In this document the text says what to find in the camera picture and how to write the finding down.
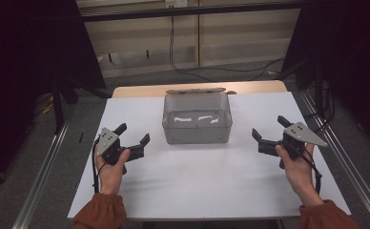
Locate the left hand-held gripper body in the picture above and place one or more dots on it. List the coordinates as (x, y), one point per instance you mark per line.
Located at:
(108, 144)

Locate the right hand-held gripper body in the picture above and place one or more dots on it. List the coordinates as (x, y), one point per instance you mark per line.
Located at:
(297, 136)

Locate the grey transparent plastic box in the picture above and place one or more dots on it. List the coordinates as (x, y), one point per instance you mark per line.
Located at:
(196, 127)

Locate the person's left hand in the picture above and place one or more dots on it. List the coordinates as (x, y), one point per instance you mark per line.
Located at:
(111, 175)

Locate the person's right hand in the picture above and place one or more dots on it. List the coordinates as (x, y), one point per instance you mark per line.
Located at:
(297, 178)

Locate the wooden table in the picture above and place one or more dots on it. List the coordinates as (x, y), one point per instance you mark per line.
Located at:
(141, 90)

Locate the black metal stand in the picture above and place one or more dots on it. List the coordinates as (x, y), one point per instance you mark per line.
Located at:
(59, 105)

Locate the black curtain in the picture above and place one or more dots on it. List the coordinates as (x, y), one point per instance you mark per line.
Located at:
(348, 47)
(21, 63)

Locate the beige long counter desk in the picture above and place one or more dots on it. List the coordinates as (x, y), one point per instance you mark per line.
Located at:
(237, 31)

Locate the metal floor rail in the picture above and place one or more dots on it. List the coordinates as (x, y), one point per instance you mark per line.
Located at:
(348, 165)
(43, 171)

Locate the white wall socket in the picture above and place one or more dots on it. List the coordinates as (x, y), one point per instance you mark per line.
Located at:
(176, 3)

